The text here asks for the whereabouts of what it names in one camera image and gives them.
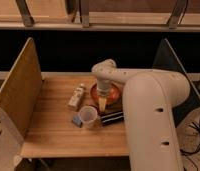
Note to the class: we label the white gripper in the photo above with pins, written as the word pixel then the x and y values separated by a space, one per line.
pixel 103 88

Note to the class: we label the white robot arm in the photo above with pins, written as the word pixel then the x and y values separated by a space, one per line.
pixel 148 97

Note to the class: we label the orange ceramic bowl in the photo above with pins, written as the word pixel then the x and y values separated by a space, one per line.
pixel 114 94

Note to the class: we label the translucent plastic cup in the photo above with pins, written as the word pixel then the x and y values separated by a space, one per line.
pixel 88 116

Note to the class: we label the black rectangular box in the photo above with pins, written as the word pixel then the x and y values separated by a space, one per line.
pixel 112 118

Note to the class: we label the small blue block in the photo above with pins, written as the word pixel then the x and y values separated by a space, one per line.
pixel 76 121

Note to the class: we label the right dark side panel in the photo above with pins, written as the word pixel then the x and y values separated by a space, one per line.
pixel 186 94

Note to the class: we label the left wooden side panel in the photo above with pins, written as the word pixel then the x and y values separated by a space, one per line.
pixel 19 92

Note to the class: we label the wooden shelf rail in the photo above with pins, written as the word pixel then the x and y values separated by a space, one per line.
pixel 101 15

